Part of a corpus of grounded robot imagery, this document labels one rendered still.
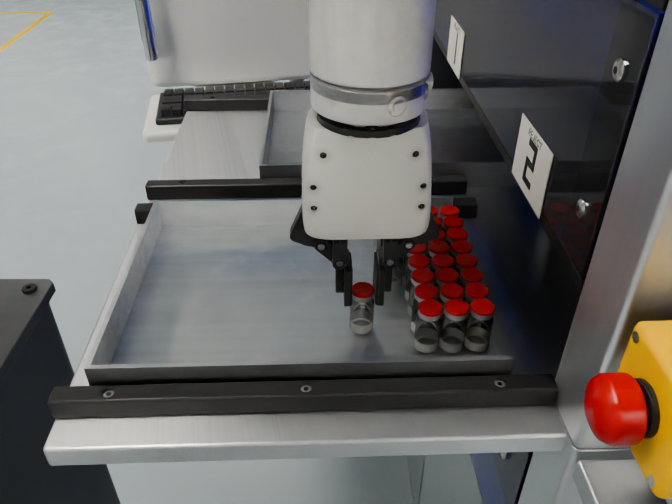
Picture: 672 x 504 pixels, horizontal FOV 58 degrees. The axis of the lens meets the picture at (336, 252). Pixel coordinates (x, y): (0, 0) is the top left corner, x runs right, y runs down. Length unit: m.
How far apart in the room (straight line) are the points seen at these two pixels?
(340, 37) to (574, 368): 0.29
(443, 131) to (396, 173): 0.51
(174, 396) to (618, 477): 0.33
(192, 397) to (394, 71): 0.29
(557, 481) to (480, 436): 0.08
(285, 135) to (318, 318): 0.41
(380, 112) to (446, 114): 0.61
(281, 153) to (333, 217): 0.41
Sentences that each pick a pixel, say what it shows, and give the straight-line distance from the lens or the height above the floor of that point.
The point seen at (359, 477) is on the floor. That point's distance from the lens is 1.53.
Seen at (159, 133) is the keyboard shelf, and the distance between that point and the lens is 1.17.
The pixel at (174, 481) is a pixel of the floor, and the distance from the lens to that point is 1.57.
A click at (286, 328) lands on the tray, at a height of 0.88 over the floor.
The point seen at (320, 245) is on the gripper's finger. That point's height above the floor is 0.98.
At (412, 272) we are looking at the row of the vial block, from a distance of 0.56.
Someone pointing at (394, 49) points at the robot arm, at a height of 1.15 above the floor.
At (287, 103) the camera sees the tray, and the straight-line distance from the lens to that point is 1.01.
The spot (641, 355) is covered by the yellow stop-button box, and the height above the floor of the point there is 1.02.
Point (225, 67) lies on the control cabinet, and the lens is 1.36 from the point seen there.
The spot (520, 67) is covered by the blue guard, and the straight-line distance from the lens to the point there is 0.61.
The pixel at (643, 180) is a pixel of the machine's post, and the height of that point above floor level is 1.10.
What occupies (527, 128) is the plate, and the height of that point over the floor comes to 1.04.
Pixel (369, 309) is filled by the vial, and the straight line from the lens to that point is 0.54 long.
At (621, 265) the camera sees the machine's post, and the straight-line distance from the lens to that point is 0.42.
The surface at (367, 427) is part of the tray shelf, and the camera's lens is 0.49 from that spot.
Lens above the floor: 1.27
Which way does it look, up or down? 35 degrees down
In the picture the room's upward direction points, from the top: straight up
